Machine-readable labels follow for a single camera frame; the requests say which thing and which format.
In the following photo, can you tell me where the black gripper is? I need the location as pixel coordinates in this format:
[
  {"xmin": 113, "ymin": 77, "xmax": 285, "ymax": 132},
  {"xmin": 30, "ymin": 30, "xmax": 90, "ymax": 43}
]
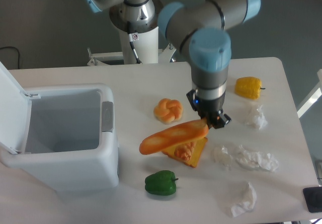
[{"xmin": 186, "ymin": 83, "xmax": 231, "ymax": 131}]

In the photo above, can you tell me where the long orange baguette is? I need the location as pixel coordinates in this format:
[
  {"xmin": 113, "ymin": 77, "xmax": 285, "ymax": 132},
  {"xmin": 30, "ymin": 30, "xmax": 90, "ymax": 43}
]
[{"xmin": 139, "ymin": 120, "xmax": 208, "ymax": 155}]

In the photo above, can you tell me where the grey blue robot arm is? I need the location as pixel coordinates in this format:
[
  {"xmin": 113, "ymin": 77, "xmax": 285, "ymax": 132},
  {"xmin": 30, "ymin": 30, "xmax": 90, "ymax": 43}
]
[{"xmin": 86, "ymin": 0, "xmax": 261, "ymax": 129}]

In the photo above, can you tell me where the round knotted bread roll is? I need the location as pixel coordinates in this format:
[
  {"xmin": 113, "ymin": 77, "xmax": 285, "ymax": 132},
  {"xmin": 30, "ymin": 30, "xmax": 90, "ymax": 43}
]
[{"xmin": 153, "ymin": 98, "xmax": 183, "ymax": 124}]

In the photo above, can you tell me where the small crumpled clear wrap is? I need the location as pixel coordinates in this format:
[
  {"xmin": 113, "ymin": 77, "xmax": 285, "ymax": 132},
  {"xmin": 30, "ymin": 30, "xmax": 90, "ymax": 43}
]
[{"xmin": 212, "ymin": 146, "xmax": 232, "ymax": 169}]

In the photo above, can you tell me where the small orange croissant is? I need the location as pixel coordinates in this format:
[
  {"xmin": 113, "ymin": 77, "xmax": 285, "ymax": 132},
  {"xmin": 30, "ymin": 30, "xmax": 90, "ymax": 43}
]
[{"xmin": 174, "ymin": 141, "xmax": 197, "ymax": 162}]

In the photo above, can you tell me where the crumpled white tissue top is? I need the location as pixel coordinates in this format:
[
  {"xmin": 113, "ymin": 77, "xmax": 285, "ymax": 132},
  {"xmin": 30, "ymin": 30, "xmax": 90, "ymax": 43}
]
[{"xmin": 244, "ymin": 103, "xmax": 268, "ymax": 130}]

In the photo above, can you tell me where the crumpled white tissue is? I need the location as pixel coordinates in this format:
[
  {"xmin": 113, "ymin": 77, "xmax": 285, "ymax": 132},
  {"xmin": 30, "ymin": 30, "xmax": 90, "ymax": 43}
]
[
  {"xmin": 218, "ymin": 181, "xmax": 257, "ymax": 218},
  {"xmin": 235, "ymin": 145, "xmax": 279, "ymax": 172},
  {"xmin": 244, "ymin": 103, "xmax": 268, "ymax": 130}
]

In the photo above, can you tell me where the yellow bell pepper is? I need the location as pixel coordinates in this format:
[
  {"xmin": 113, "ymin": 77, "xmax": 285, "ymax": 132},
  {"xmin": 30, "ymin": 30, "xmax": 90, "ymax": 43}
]
[{"xmin": 234, "ymin": 77, "xmax": 265, "ymax": 100}]

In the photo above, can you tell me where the crumpled white tissue right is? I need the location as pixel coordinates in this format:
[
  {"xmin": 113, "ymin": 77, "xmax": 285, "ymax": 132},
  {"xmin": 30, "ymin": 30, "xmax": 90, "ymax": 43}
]
[{"xmin": 235, "ymin": 145, "xmax": 279, "ymax": 172}]

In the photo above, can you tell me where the green bell pepper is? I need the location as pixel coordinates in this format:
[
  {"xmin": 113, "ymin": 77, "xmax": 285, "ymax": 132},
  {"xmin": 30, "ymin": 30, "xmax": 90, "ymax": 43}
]
[{"xmin": 145, "ymin": 170, "xmax": 178, "ymax": 196}]

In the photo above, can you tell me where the crumpled white tissue bottom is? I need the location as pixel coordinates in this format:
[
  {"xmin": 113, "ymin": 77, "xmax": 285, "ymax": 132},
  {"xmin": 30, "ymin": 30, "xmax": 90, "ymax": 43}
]
[{"xmin": 218, "ymin": 181, "xmax": 257, "ymax": 218}]

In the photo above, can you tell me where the black device at edge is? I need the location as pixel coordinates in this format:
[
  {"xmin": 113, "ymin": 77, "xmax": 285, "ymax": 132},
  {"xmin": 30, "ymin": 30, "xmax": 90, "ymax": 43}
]
[{"xmin": 303, "ymin": 186, "xmax": 321, "ymax": 213}]

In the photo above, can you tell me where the white trash bin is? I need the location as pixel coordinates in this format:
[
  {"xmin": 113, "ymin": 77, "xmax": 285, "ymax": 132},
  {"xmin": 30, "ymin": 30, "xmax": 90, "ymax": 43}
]
[{"xmin": 1, "ymin": 84, "xmax": 119, "ymax": 191}]

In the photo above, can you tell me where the white bin lid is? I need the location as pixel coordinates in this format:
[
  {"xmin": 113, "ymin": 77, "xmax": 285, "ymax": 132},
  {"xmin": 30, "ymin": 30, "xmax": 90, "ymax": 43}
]
[{"xmin": 1, "ymin": 64, "xmax": 41, "ymax": 154}]

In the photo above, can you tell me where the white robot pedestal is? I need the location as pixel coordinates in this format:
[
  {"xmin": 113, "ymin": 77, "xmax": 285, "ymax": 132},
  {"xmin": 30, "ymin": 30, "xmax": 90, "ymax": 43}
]
[{"xmin": 87, "ymin": 0, "xmax": 179, "ymax": 66}]

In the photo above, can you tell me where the white frame at right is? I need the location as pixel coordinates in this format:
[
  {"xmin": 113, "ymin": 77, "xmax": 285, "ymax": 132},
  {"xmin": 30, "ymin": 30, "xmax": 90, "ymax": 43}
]
[{"xmin": 297, "ymin": 69, "xmax": 321, "ymax": 118}]

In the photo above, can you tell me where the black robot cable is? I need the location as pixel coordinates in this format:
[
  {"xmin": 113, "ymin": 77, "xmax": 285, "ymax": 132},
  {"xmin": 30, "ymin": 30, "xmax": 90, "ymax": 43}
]
[{"xmin": 126, "ymin": 22, "xmax": 143, "ymax": 64}]

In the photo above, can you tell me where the black floor cable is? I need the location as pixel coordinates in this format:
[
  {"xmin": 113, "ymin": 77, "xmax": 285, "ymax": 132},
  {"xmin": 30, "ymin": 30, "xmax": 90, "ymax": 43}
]
[{"xmin": 0, "ymin": 46, "xmax": 21, "ymax": 70}]

